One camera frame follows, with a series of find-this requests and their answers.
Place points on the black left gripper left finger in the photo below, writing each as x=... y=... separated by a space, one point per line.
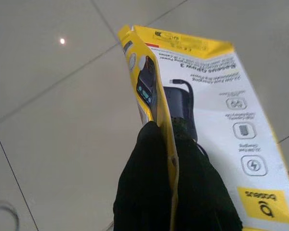
x=144 y=192

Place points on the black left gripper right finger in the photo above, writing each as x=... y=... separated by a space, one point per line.
x=202 y=199

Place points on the yellow power bank box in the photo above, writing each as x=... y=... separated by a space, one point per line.
x=231 y=108

